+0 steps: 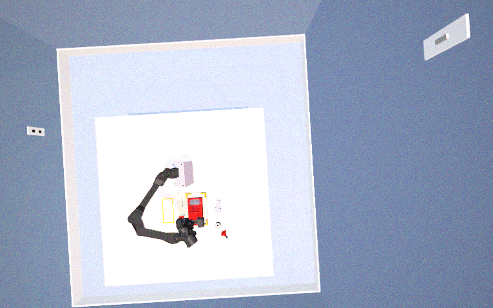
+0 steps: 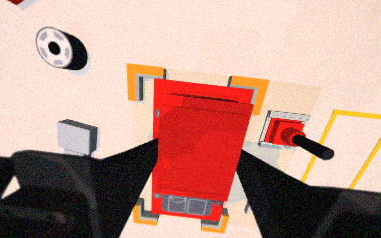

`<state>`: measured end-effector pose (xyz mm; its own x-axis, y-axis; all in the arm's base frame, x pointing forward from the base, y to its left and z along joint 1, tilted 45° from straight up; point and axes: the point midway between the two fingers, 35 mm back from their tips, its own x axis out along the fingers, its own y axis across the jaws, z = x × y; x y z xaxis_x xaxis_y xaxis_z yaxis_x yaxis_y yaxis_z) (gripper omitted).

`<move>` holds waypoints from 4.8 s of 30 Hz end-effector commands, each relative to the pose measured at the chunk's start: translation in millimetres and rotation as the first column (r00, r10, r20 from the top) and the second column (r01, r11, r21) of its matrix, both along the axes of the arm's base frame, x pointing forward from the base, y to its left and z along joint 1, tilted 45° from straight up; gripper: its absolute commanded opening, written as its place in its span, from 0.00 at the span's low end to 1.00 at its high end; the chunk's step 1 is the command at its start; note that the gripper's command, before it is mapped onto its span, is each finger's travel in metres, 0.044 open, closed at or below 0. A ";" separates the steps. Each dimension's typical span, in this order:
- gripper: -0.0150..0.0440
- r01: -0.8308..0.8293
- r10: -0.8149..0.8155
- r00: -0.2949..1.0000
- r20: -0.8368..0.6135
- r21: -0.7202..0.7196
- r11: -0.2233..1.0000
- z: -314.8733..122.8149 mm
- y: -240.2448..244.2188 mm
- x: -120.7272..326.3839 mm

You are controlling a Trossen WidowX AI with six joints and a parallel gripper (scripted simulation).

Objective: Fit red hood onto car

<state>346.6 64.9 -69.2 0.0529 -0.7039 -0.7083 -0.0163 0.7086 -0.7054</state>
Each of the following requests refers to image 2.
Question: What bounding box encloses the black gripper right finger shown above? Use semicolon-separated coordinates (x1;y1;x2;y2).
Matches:
236;149;381;238

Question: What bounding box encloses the black toy wheel with white hub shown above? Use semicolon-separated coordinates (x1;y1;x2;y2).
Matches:
35;27;87;70

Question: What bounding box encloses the red hood shell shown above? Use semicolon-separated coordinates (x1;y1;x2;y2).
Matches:
156;93;254;202

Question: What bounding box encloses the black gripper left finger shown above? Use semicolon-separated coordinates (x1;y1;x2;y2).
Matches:
10;138;158;238

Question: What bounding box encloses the yellow rectangular outline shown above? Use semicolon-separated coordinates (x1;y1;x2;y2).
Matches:
301;110;381;188

